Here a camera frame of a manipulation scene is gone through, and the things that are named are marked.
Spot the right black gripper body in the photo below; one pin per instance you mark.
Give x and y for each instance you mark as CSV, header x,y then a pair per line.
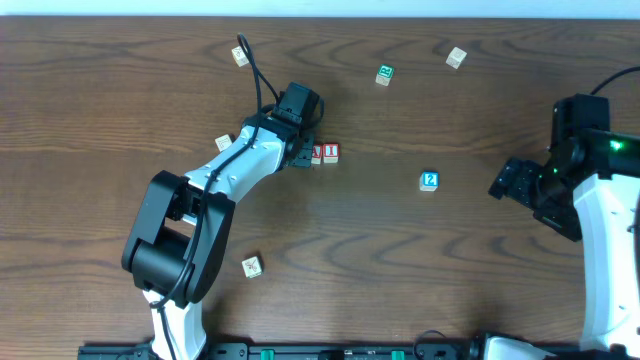
x,y
513,181

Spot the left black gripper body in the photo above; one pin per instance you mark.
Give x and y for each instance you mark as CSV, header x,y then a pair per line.
x,y
304,151

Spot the red letter A block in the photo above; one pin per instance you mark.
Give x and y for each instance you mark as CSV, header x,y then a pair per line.
x,y
317,154

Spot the red letter I block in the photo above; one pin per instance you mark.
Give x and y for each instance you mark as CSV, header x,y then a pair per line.
x,y
331,153

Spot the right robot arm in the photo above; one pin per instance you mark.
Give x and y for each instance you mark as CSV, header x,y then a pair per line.
x,y
588,192

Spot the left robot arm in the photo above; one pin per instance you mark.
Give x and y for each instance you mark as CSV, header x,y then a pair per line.
x,y
178,240

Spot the wooden block blue side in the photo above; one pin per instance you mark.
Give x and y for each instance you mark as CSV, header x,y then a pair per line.
x,y
224,142

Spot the plain wooden block far left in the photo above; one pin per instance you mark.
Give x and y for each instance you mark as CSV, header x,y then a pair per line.
x,y
239,56

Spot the plain wooden block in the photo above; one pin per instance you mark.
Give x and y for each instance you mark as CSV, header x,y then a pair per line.
x,y
456,57
239,56

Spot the green letter wooden block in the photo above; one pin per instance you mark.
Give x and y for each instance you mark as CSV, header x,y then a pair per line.
x,y
384,75

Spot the blue number 2 block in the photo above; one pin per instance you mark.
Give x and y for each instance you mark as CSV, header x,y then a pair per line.
x,y
429,181

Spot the wooden block near base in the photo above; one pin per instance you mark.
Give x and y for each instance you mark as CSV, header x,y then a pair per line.
x,y
252,267

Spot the plain wooden block far right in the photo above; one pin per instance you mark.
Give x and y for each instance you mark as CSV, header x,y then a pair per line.
x,y
456,57

